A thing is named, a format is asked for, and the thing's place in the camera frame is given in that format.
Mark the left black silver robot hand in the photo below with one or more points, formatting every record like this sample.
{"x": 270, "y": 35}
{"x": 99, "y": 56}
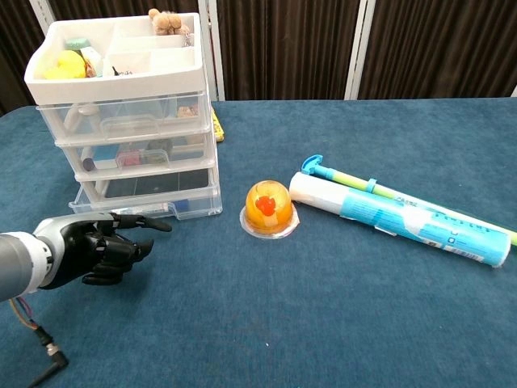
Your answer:
{"x": 93, "y": 246}

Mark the brown teddy bear toy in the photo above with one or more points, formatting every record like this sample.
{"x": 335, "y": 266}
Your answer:
{"x": 167, "y": 22}

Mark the white blue paper roll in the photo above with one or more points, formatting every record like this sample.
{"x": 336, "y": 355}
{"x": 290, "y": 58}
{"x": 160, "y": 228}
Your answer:
{"x": 383, "y": 214}

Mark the white storage tray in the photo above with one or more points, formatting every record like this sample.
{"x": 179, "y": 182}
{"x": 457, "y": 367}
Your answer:
{"x": 121, "y": 83}

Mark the clear middle drawer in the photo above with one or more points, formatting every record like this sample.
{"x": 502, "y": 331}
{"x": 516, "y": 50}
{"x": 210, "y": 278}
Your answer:
{"x": 182, "y": 155}

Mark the pink small box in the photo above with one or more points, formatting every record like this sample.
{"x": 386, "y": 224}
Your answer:
{"x": 129, "y": 158}

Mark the dark green small box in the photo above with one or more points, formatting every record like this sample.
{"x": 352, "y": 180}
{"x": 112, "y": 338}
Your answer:
{"x": 159, "y": 150}

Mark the white tube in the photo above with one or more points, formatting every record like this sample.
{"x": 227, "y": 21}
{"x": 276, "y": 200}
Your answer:
{"x": 74, "y": 117}

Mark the small metal clips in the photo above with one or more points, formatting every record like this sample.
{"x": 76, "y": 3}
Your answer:
{"x": 123, "y": 72}

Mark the clear top drawer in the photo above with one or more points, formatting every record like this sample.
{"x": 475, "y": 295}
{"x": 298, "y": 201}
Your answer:
{"x": 129, "y": 121}

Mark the yellow rubber duck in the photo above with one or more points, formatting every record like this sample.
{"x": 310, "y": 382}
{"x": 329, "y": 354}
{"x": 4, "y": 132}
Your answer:
{"x": 68, "y": 64}

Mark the blue green hand pump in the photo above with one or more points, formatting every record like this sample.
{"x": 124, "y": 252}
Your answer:
{"x": 347, "y": 178}

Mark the orange jelly cup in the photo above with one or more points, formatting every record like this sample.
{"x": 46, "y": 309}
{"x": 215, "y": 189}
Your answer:
{"x": 268, "y": 210}

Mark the yellow flat packet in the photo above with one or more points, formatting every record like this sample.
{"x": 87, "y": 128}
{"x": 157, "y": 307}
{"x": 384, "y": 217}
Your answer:
{"x": 218, "y": 129}

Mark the clear drawer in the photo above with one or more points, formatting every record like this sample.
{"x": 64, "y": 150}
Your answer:
{"x": 182, "y": 155}
{"x": 129, "y": 121}
{"x": 194, "y": 204}

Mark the blue block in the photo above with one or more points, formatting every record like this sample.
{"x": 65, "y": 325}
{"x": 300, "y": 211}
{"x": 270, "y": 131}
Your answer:
{"x": 105, "y": 153}

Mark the dark brown curtain panel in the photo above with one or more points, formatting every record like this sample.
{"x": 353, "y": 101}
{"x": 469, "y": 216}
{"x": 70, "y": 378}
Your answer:
{"x": 282, "y": 48}
{"x": 444, "y": 48}
{"x": 121, "y": 6}
{"x": 16, "y": 48}

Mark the pale green translucent object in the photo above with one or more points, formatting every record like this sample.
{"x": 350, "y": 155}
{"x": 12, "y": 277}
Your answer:
{"x": 76, "y": 43}

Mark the blue table mat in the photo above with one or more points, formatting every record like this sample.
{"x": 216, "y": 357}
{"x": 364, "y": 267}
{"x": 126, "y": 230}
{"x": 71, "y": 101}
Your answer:
{"x": 282, "y": 315}

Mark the small blue cube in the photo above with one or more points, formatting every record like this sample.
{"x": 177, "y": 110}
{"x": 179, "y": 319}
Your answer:
{"x": 182, "y": 204}

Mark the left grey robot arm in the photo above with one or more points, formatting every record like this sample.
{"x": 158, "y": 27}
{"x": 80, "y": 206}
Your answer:
{"x": 16, "y": 262}

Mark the clear bottom drawer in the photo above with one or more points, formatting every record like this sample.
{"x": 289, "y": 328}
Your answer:
{"x": 194, "y": 204}

